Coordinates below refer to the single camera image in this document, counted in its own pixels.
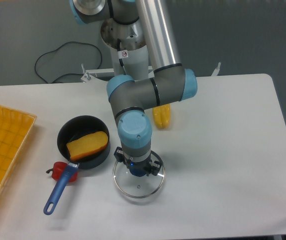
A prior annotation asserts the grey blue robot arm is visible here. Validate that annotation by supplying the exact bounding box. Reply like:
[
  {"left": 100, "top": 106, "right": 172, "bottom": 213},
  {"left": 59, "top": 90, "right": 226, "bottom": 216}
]
[{"left": 70, "top": 0, "right": 198, "bottom": 177}]

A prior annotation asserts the glass pot lid blue knob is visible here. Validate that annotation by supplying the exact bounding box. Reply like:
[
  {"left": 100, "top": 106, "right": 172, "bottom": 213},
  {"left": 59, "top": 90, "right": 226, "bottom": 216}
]
[{"left": 112, "top": 150, "right": 166, "bottom": 199}]

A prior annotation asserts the white table clamp bracket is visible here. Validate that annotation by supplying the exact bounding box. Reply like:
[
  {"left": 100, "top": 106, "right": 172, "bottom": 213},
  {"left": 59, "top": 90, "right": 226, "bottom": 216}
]
[{"left": 211, "top": 62, "right": 221, "bottom": 77}]

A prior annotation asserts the yellow corn cob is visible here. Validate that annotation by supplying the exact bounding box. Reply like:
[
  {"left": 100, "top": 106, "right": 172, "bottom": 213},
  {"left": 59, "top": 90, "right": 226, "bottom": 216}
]
[{"left": 152, "top": 104, "right": 171, "bottom": 129}]

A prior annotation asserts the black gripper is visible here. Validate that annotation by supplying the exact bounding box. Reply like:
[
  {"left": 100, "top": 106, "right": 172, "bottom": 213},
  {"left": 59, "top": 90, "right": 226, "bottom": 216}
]
[{"left": 113, "top": 146, "right": 163, "bottom": 176}]

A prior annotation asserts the red bell pepper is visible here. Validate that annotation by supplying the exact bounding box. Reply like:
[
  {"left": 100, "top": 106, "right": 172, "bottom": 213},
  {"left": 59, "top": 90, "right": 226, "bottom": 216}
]
[{"left": 46, "top": 161, "right": 78, "bottom": 183}]

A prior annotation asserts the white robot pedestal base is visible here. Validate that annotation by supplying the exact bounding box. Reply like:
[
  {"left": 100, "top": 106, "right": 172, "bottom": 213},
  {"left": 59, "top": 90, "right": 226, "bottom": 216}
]
[{"left": 80, "top": 18, "right": 156, "bottom": 83}]

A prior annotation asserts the black cable on floor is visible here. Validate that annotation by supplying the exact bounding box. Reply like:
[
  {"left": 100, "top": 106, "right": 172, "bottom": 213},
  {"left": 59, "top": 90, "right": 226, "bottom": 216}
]
[{"left": 34, "top": 41, "right": 103, "bottom": 84}]

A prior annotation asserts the black pot blue handle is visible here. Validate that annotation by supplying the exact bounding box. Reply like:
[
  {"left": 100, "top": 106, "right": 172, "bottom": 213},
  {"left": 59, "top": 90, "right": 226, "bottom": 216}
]
[{"left": 43, "top": 115, "right": 111, "bottom": 215}]

